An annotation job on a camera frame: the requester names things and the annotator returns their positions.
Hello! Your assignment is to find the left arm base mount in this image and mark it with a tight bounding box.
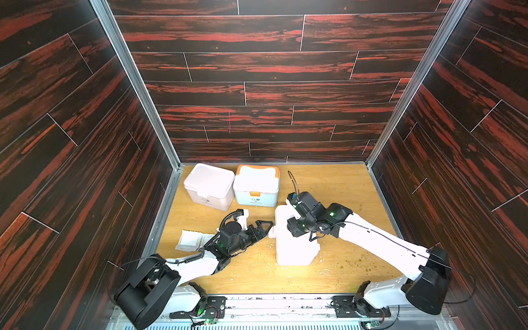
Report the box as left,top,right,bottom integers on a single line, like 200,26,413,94
169,296,227,329

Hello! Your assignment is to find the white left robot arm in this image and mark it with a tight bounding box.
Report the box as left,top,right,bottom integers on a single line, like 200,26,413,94
112,220,274,329

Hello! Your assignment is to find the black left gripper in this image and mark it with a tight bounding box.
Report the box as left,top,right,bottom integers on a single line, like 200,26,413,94
226,221,272,257

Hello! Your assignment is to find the white orange-trimmed medicine chest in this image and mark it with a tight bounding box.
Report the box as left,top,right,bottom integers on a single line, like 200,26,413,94
233,164,280,207

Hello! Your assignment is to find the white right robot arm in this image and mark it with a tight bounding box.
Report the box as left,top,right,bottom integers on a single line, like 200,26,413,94
287,192,451,316

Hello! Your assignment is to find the pink rear medicine chest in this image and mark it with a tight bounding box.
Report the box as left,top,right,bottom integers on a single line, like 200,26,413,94
184,163,235,211

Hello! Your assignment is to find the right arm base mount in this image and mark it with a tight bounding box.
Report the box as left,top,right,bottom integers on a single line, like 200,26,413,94
330,295,391,319

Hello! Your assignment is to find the white gauze packet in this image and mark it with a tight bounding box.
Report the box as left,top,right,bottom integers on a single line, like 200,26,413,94
199,234,215,248
175,230,204,252

